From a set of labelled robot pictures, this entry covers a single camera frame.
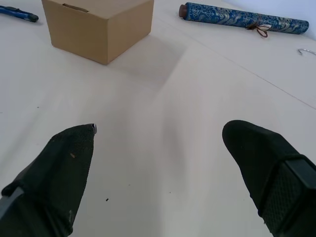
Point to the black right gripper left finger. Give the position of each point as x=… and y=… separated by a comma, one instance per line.
x=56, y=172

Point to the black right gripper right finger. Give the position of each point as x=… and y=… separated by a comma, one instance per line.
x=269, y=172

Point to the brown cardboard box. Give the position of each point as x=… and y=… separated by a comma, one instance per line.
x=98, y=29

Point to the blue utility knife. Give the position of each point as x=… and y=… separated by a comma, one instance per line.
x=18, y=13

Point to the silver metal hook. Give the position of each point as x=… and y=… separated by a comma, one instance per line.
x=306, y=52

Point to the blue brocade scroll case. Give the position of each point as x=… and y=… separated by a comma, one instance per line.
x=243, y=18

